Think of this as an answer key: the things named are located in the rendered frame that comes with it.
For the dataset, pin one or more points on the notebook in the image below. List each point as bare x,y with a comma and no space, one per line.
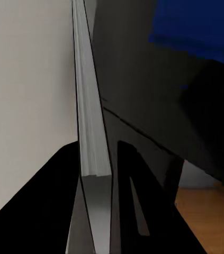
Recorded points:
95,164

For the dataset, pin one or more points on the cabinet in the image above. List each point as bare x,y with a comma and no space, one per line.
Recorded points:
203,211

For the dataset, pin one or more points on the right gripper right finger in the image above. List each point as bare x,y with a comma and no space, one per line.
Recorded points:
169,233

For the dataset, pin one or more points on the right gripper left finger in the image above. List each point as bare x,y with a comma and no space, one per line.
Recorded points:
37,219

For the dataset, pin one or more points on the desk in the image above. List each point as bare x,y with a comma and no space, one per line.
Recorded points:
166,103

